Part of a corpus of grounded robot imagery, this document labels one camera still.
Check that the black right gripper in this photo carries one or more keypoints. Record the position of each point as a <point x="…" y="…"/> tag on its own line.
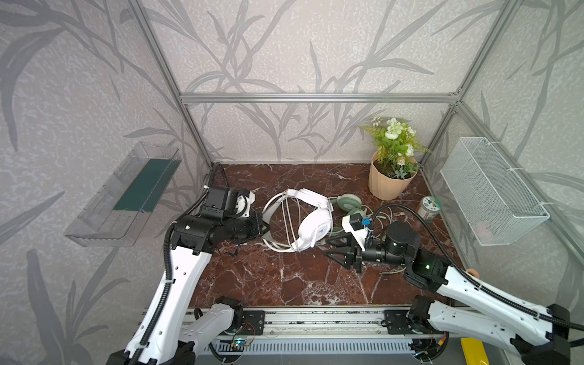
<point x="357" y="255"/>

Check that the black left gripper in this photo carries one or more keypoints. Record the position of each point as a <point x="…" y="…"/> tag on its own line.
<point x="253" y="226"/>

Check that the white over-ear headphones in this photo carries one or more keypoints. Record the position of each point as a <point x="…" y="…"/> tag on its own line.
<point x="312" y="229"/>

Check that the mint green over-ear headphones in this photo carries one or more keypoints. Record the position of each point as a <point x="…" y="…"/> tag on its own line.
<point x="350" y="204"/>

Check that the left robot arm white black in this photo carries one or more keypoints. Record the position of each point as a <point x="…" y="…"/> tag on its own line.
<point x="187" y="251"/>

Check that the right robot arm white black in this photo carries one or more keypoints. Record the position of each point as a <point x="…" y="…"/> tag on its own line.
<point x="535" y="334"/>

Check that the potted plant beige pot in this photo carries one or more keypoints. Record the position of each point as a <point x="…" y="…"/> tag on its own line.
<point x="394" y="164"/>

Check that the small green white tin can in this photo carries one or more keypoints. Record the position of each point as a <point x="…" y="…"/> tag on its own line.
<point x="428" y="208"/>

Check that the small terracotta vase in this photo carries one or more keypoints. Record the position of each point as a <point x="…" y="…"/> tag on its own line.
<point x="473" y="273"/>

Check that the yellow object at front edge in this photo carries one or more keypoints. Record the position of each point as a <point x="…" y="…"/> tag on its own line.
<point x="474" y="352"/>

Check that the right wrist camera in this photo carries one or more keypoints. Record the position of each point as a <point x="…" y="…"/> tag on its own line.
<point x="357" y="226"/>

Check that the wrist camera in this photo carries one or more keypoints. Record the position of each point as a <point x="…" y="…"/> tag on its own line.
<point x="357" y="226"/>
<point x="224" y="202"/>

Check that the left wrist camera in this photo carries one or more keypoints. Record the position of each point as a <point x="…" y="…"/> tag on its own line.
<point x="224" y="202"/>

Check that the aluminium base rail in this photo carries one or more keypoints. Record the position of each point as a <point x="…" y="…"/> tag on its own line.
<point x="356" y="330"/>

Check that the clear plastic wall shelf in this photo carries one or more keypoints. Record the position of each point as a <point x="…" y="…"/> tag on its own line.
<point x="118" y="213"/>

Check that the white wire mesh basket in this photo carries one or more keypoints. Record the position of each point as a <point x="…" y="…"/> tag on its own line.
<point x="497" y="204"/>

